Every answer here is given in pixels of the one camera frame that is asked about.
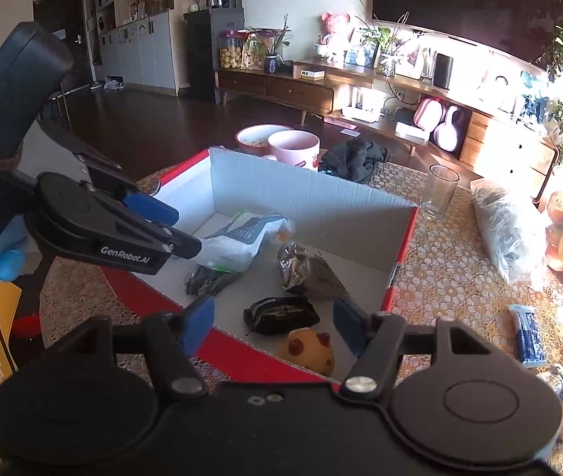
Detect brown foil bag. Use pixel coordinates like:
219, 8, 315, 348
278, 243, 352, 299

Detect wooden television cabinet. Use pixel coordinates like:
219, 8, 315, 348
214, 62, 560, 204

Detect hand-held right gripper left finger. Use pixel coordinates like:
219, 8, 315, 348
71, 295, 215, 402

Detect dark wrapper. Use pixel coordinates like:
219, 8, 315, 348
186, 265, 243, 298

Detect dark entrance door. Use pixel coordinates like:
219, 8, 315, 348
33, 0, 86, 92

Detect drinking glass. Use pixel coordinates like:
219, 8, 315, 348
420, 165, 461, 221

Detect pink mug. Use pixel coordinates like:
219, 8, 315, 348
268, 131, 321, 172

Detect yellow flat object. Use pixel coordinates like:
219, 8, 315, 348
0, 282, 22, 372

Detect black speaker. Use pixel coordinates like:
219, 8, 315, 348
433, 54, 454, 89

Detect clear plastic bag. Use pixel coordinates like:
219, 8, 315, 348
470, 178, 550, 286

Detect black side cabinet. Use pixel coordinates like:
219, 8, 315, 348
184, 8, 245, 102

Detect blue snack packet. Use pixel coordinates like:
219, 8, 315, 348
508, 304, 547, 369

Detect red object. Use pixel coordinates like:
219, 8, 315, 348
11, 315, 44, 339

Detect yellow chocolate chip bun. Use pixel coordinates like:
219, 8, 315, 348
281, 330, 335, 376

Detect potted grass plant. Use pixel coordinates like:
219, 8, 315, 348
358, 12, 411, 77

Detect pink case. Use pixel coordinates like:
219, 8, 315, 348
414, 98, 443, 140

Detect black cloth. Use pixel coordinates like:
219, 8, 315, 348
318, 140, 391, 184

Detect grey wall cabinets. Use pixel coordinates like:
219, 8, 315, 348
98, 10, 178, 91

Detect patterned desktop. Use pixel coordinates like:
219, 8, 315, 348
38, 161, 563, 476

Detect white router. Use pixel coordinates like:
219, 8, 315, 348
343, 88, 381, 122

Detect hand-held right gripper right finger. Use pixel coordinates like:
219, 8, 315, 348
332, 297, 503, 400

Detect snack jar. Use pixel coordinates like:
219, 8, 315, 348
218, 30, 244, 70

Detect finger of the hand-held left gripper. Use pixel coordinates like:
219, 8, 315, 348
83, 193, 202, 276
38, 119, 179, 227

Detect white red bowl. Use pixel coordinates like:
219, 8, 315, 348
236, 125, 295, 155

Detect black television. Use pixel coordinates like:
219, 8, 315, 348
372, 0, 563, 63

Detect pink teddy bear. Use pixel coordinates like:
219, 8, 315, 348
320, 12, 352, 60

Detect red apple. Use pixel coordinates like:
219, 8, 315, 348
546, 191, 563, 224

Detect black snack packet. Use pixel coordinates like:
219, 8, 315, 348
243, 296, 321, 335

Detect white grey snack bag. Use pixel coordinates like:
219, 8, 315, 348
197, 212, 295, 273

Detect red cardboard box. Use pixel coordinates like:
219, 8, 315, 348
98, 147, 419, 385

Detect small plant in dark pot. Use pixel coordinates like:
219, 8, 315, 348
254, 17, 292, 74

